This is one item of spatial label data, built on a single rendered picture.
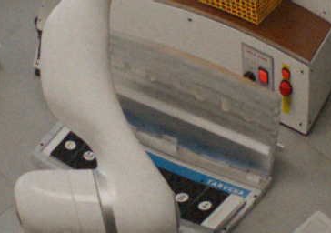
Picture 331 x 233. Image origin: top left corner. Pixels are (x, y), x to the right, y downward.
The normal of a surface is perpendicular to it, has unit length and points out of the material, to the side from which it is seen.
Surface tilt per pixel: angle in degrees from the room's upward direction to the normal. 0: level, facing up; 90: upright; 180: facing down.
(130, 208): 41
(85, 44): 48
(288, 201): 0
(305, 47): 0
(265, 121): 83
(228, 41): 90
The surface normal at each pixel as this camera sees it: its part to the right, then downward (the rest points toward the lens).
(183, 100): -0.55, 0.45
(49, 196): 0.03, -0.46
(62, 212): 0.10, -0.09
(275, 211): -0.02, -0.76
